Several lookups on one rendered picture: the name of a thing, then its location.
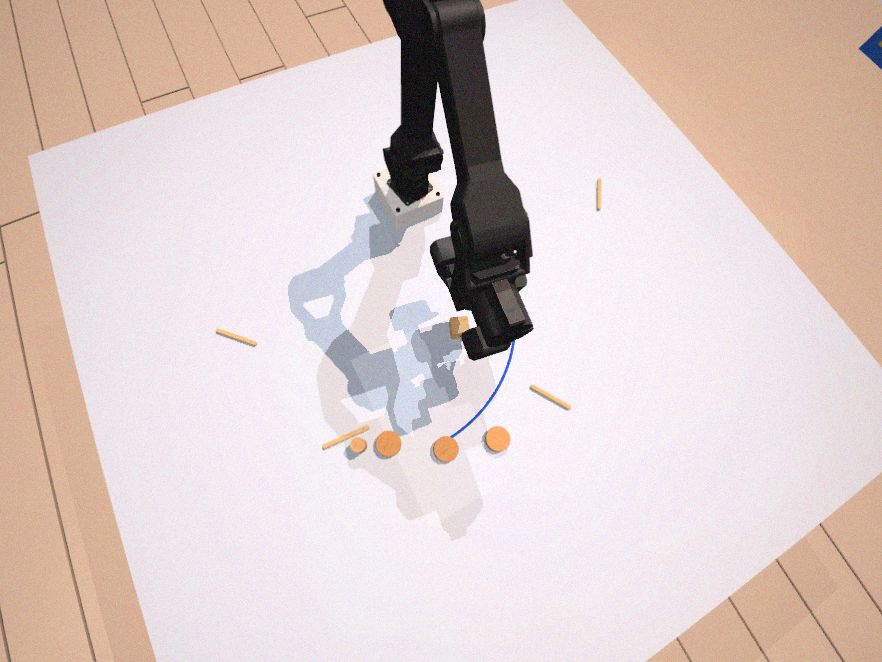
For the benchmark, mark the round wooden disc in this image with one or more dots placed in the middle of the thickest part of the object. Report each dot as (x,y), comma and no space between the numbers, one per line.
(497,439)
(388,443)

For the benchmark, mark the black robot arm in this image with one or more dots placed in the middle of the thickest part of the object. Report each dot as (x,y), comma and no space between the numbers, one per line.
(442,43)

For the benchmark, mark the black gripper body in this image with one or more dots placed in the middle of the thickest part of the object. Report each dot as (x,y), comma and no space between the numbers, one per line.
(443,255)

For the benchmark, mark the light wooden block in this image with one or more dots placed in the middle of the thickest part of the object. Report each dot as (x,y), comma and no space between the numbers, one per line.
(457,326)

